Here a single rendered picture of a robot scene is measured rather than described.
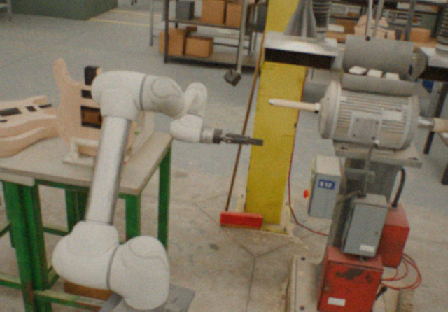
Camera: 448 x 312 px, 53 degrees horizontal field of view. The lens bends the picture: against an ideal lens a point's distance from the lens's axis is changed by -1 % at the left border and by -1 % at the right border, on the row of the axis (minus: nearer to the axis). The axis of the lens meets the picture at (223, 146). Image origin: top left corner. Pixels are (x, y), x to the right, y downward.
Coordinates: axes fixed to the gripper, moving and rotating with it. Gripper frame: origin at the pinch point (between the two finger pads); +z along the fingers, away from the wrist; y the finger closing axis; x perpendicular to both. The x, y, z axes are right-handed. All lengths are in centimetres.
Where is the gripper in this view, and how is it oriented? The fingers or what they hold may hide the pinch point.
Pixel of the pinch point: (255, 141)
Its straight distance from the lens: 216.2
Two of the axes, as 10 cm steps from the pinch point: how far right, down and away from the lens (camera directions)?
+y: -1.5, 2.7, -9.5
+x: 1.1, -9.5, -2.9
